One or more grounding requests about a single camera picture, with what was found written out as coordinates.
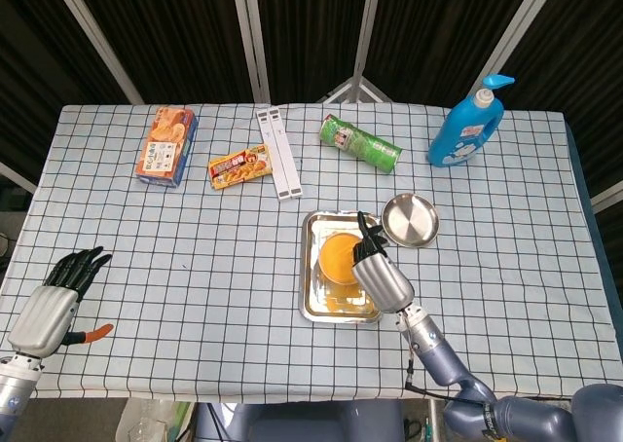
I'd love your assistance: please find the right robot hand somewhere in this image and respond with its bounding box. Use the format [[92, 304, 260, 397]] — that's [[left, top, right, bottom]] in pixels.
[[350, 210, 416, 313]]

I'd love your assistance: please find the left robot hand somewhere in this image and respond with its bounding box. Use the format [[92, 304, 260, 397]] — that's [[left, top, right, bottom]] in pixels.
[[7, 245, 115, 358]]

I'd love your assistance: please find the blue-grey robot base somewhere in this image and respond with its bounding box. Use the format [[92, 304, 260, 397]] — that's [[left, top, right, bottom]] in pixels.
[[194, 400, 405, 442]]

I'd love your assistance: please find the beige round bowl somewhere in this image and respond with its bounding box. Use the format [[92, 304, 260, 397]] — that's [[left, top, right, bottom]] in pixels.
[[317, 232, 365, 287]]

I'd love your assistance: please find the rectangular steel tray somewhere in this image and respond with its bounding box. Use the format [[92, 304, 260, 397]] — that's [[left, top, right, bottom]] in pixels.
[[298, 210, 385, 323]]

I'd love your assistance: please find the round steel plate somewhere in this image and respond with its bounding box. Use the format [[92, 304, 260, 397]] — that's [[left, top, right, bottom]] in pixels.
[[381, 192, 440, 248]]

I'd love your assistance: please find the green chip can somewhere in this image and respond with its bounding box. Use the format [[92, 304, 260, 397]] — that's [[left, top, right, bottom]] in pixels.
[[319, 113, 404, 175]]

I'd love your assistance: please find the clear plastic container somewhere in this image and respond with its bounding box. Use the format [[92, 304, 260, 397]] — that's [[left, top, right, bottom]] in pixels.
[[115, 396, 194, 442]]

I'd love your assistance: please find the long white flat bar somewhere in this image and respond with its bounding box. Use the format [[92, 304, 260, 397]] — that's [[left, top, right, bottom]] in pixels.
[[266, 106, 304, 199], [255, 108, 293, 202]]

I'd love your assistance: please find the black grid white tablecloth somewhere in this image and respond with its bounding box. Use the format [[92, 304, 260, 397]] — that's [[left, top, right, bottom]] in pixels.
[[0, 101, 623, 405]]

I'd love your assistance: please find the blue detergent bottle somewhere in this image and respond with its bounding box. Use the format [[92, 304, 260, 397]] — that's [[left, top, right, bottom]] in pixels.
[[426, 74, 517, 168]]

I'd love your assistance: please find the yellow curry box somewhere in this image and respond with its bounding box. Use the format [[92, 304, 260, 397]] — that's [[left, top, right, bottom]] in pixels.
[[207, 143, 273, 191]]

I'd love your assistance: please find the orange and blue biscuit box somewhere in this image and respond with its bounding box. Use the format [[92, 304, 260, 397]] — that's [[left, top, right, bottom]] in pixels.
[[134, 106, 200, 189]]

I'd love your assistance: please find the thin cable on right arm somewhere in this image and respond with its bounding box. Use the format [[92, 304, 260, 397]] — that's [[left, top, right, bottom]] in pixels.
[[402, 314, 488, 407]]

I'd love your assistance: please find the dark folding screen white frame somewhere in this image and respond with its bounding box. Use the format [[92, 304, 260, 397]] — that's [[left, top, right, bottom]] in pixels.
[[0, 0, 623, 214]]

